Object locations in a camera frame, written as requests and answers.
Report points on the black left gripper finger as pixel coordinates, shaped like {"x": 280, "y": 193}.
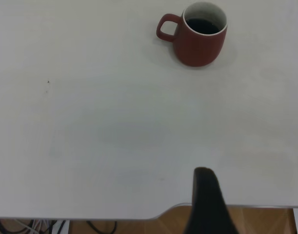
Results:
{"x": 207, "y": 207}

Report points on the red ceramic mug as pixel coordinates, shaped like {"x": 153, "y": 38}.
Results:
{"x": 200, "y": 48}

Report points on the dark coffee liquid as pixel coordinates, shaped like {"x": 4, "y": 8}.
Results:
{"x": 203, "y": 25}

